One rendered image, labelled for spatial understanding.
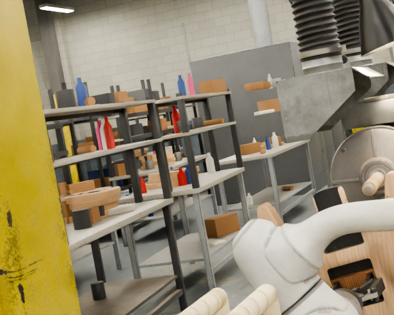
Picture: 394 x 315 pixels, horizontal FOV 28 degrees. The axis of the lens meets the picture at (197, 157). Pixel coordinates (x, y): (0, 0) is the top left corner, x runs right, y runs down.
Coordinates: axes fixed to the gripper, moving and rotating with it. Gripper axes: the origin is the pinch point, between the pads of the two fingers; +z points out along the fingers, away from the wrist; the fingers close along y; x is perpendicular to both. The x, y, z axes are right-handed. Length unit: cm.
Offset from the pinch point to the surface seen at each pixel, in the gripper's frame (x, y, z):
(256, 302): 15, 0, -65
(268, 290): 15, 0, -59
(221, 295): 16, -8, -58
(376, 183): 19.0, 9.8, 11.9
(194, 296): -64, -226, 433
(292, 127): 37.3, -2.1, 2.1
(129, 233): 3, -262, 429
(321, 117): 37.4, 4.6, 2.1
